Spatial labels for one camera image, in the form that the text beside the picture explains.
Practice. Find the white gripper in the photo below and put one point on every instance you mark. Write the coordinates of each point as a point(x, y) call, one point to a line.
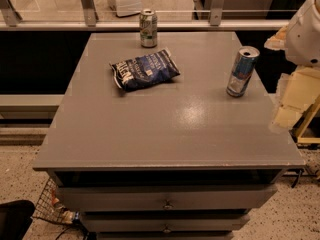
point(304, 39)

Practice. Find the blue silver redbull can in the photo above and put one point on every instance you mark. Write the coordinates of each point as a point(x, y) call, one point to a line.
point(244, 64)

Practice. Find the green white soda can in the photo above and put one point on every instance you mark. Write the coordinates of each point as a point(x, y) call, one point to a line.
point(148, 28)

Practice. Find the dark cabinet behind glass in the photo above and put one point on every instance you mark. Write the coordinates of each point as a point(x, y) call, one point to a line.
point(234, 9)

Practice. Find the grey drawer cabinet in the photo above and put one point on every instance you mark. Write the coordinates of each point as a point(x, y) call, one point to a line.
point(188, 132)

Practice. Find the dark blue chip bag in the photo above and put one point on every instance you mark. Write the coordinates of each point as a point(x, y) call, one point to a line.
point(144, 71)

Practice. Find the upper grey drawer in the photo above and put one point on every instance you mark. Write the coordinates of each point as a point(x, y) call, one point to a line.
point(167, 198)

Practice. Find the grey drawer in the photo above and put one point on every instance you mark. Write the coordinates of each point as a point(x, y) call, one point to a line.
point(164, 222)
point(167, 198)

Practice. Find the lower grey drawer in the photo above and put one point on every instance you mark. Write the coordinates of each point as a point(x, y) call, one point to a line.
point(164, 222)

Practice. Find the metal glass railing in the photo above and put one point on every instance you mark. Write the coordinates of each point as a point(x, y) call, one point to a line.
point(98, 15)

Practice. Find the black chair corner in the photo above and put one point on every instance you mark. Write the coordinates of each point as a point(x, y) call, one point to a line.
point(15, 219)

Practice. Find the yellow metal frame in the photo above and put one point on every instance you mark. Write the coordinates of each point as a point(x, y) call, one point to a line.
point(304, 133)

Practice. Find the wire mesh basket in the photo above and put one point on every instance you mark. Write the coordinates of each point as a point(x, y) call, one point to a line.
point(49, 208)

